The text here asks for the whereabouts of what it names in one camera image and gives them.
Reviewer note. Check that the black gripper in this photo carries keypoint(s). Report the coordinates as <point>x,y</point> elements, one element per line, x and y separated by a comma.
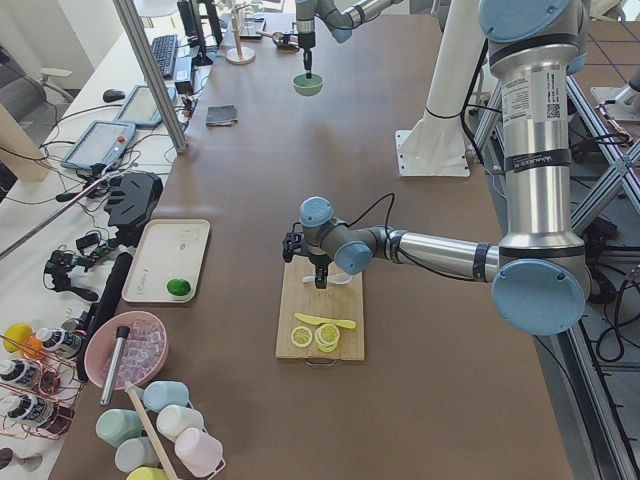
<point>318,260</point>
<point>305,39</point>

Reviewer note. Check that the white ceramic spoon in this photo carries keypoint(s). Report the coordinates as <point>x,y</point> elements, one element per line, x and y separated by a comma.
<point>335,279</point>

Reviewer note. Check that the light green bowl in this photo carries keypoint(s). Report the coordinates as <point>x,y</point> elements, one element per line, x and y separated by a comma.
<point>308,85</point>

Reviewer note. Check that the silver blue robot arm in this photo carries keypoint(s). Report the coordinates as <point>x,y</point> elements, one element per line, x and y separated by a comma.
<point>339,23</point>
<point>537,271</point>

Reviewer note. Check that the pink bowl with ice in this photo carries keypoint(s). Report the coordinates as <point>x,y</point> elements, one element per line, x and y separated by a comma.
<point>145,349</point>

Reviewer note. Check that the metal scoop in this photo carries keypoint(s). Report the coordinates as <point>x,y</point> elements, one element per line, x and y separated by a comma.
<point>280,40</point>

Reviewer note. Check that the yellow plastic knife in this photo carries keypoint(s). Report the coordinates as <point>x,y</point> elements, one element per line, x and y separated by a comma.
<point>317,321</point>

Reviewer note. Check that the lemon slice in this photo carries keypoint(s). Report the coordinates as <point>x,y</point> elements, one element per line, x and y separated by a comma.
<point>327,337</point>
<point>301,336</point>

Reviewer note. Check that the wooden cup tree stand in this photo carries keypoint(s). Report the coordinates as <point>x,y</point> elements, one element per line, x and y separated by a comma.
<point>246,22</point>

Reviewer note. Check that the grey folded cloth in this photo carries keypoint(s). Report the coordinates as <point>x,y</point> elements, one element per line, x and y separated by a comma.
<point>221,115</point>

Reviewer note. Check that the black keyboard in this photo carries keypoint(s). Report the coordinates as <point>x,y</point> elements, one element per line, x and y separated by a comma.
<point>164,50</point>

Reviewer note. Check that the green lime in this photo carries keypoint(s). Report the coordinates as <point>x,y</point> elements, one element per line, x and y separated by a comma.
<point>178,287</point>

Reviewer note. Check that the beige rabbit tray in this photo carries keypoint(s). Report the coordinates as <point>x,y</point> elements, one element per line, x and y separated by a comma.
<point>169,248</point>

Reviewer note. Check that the blue teach pendant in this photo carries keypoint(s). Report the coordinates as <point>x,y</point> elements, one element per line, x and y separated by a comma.
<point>140,109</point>
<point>103,142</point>

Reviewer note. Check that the computer mouse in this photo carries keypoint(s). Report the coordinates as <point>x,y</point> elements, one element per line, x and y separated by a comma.
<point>113,95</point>

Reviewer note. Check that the blue cup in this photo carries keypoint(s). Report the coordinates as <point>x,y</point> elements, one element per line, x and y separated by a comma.
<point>160,394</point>

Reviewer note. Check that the metal muddler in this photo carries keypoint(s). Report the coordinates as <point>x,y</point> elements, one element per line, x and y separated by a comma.
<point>121,337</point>

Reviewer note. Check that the white cup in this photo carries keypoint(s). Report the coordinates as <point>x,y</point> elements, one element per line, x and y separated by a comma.
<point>172,420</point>

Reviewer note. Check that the pink cup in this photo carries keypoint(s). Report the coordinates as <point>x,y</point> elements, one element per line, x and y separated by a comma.
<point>201,453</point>

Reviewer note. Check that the green cup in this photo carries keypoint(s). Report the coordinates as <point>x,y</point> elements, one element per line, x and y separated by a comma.
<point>115,426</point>

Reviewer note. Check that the orange fruit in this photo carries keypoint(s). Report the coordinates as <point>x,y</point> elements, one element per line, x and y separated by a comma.
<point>32,349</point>

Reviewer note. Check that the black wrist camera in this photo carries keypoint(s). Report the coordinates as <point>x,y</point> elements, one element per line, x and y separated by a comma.
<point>293,243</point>

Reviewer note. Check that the aluminium frame post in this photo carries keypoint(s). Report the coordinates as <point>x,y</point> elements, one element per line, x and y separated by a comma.
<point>135,31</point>

